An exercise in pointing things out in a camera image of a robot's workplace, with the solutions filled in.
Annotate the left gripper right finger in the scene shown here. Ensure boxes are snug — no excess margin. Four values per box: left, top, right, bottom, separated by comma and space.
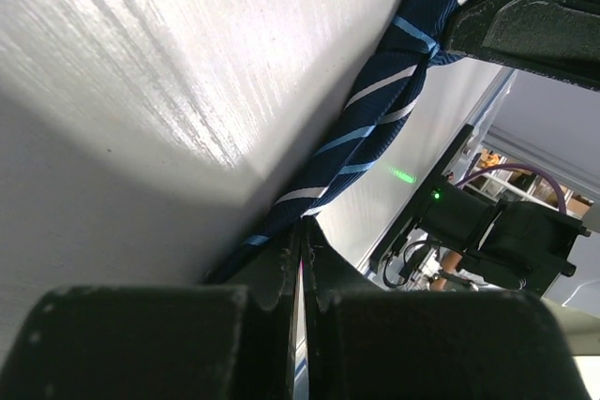
301, 220, 589, 399

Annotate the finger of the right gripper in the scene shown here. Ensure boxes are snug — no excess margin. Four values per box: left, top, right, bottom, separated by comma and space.
444, 0, 599, 91

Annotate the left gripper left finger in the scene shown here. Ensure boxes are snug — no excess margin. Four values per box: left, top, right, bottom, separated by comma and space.
1, 228, 300, 399

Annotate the navy striped tie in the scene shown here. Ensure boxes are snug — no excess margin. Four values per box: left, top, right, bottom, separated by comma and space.
205, 0, 469, 284

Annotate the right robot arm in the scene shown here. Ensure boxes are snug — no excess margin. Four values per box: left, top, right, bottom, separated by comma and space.
442, 0, 599, 297

